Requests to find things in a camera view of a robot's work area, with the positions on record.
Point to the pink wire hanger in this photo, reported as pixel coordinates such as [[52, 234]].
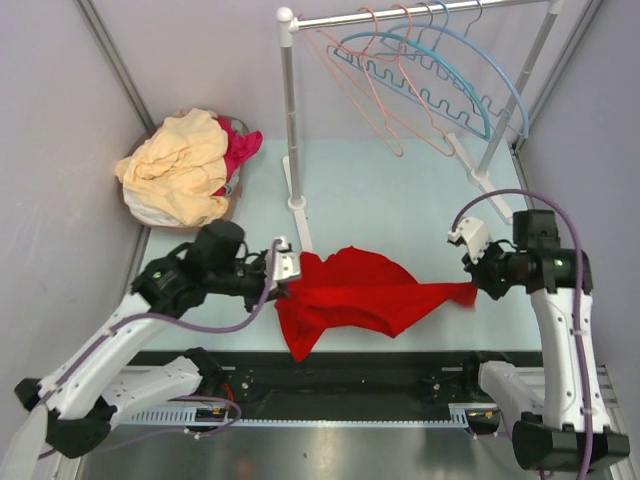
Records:
[[364, 58], [348, 68]]

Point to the dark blue wavy hanger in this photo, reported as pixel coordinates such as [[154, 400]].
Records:
[[418, 42]]

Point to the light blue plastic hanger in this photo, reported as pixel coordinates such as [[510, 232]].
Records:
[[481, 119]]

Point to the silver white clothes rack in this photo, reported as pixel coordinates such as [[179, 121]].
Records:
[[478, 175]]

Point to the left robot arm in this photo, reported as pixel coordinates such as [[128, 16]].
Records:
[[81, 401]]

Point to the teal plastic hanger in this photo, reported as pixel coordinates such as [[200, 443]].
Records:
[[418, 74]]

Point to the white slotted cable duct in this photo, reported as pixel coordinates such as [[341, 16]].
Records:
[[454, 416]]

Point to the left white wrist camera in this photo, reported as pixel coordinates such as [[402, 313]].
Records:
[[283, 263]]

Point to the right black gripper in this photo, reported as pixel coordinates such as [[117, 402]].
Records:
[[478, 273]]

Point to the brown laundry basket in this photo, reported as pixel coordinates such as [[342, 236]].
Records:
[[234, 198]]

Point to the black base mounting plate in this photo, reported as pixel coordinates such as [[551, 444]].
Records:
[[358, 386]]

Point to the magenta pink garment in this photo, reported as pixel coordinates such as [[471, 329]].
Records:
[[241, 148]]

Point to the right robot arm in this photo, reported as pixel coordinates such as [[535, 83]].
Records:
[[567, 428]]

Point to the red t shirt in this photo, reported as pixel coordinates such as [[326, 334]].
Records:
[[362, 289]]

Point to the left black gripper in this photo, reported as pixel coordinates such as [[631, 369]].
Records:
[[253, 299]]

